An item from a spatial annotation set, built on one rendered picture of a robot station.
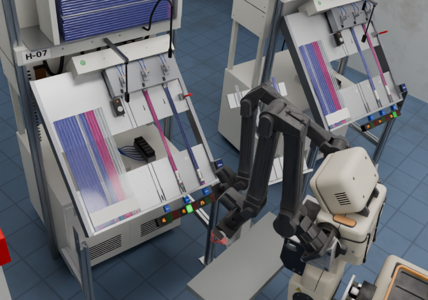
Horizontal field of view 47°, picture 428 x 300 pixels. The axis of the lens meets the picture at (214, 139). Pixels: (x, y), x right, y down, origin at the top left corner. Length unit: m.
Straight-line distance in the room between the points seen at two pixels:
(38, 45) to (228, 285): 1.27
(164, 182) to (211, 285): 0.52
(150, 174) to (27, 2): 0.91
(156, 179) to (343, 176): 1.01
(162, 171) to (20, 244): 1.17
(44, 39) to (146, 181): 0.76
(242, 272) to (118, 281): 0.92
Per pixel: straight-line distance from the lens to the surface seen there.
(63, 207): 2.51
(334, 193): 1.65
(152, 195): 2.32
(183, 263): 3.02
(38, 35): 2.23
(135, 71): 2.34
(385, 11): 4.79
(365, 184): 1.70
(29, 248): 3.16
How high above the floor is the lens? 2.43
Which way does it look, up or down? 39 degrees down
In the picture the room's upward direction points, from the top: 7 degrees clockwise
